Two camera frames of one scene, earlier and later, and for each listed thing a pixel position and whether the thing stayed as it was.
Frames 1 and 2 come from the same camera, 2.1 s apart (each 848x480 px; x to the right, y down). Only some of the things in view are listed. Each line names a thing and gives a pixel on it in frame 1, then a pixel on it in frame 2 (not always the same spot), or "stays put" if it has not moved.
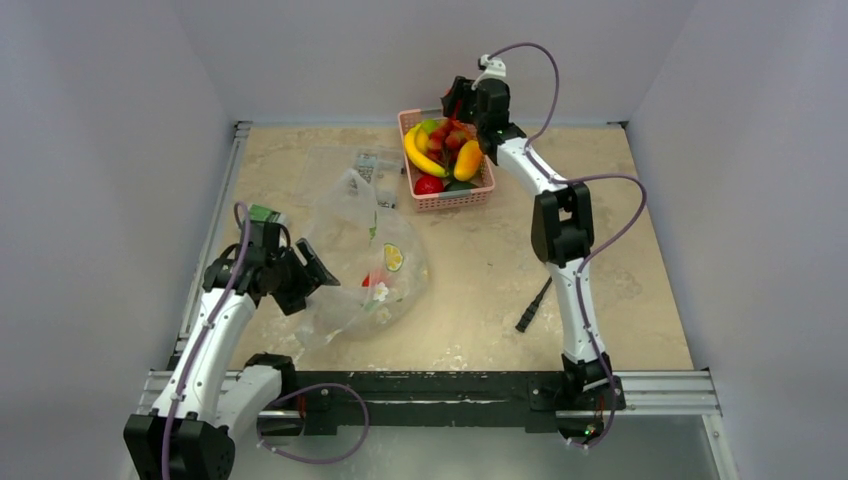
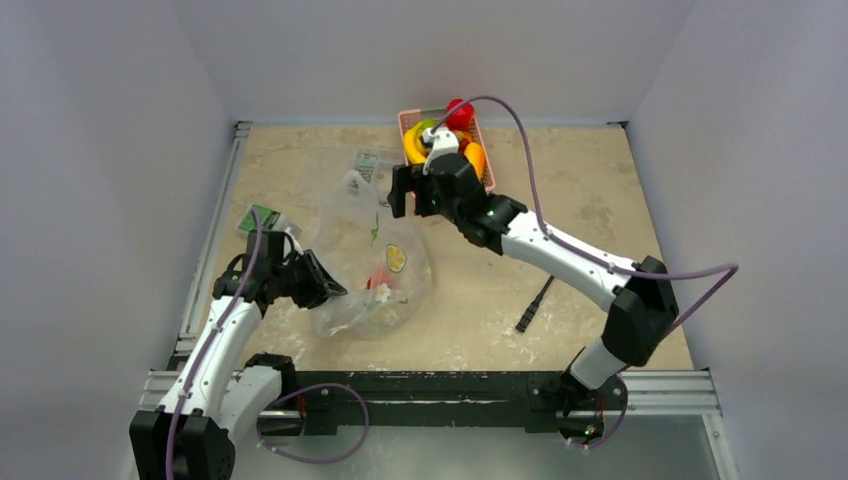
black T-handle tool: (521, 325) stays put
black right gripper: (465, 100) → (416, 192)
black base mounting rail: (447, 401) stays put
